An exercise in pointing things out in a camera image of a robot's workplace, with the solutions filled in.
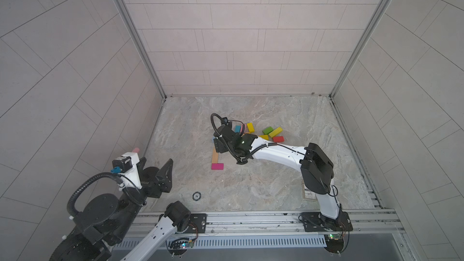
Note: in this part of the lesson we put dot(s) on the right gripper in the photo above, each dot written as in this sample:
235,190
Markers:
218,143

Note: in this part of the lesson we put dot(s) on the natural wood block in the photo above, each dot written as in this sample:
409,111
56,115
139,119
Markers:
214,157

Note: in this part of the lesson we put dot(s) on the magenta block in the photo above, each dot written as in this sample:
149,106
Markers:
217,166

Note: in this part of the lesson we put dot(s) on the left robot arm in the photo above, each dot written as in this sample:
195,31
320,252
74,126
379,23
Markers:
106,219

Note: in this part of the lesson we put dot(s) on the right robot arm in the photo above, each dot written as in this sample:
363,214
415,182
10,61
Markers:
316,168

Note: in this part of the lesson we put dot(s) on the pink block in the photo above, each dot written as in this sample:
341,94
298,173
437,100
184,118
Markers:
243,128

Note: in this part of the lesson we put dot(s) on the small yellow block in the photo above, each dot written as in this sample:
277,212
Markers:
250,128

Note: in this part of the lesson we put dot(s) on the green block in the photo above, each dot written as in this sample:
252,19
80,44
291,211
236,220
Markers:
268,130

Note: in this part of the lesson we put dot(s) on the tilted yellow block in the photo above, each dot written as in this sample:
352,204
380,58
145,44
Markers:
275,132

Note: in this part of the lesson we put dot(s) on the red block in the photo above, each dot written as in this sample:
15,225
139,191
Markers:
278,139

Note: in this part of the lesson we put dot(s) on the playing card box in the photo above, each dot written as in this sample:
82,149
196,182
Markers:
307,194

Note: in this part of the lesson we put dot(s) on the left circuit board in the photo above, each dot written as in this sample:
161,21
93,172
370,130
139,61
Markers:
178,247

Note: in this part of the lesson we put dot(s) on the circuit board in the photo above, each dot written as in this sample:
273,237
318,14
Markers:
334,243
178,247

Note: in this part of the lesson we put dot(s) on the right circuit board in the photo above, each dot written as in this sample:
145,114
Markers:
334,243

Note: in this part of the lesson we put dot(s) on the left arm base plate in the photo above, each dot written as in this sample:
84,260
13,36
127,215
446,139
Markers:
196,224

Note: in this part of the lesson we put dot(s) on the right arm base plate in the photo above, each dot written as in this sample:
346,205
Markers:
316,222

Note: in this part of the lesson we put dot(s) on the aluminium mounting rail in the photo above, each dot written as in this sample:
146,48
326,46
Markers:
253,223

